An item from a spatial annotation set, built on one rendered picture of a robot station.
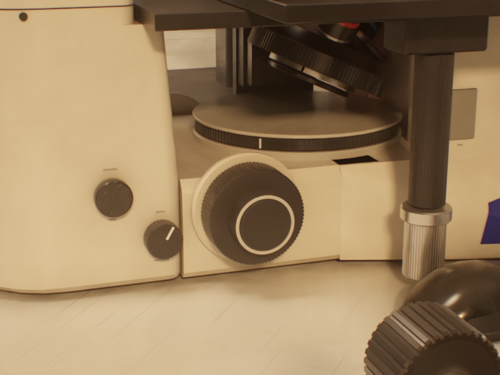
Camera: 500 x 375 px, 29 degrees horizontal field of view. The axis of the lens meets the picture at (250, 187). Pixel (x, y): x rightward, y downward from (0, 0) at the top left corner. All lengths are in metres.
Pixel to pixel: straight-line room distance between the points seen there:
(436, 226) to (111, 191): 0.21
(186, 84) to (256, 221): 0.69
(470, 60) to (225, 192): 0.20
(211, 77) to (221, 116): 0.60
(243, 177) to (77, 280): 0.13
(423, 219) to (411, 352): 0.32
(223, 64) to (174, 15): 0.69
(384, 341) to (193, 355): 0.25
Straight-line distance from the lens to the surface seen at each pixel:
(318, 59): 0.70
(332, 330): 0.59
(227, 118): 0.73
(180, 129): 0.77
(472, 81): 0.70
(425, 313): 0.33
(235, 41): 0.83
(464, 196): 0.70
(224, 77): 1.27
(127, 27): 0.61
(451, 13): 0.56
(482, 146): 0.72
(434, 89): 0.61
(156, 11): 0.58
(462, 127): 0.70
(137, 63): 0.61
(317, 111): 0.75
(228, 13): 0.58
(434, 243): 0.64
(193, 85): 1.27
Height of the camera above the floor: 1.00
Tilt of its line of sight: 17 degrees down
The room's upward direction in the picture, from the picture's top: straight up
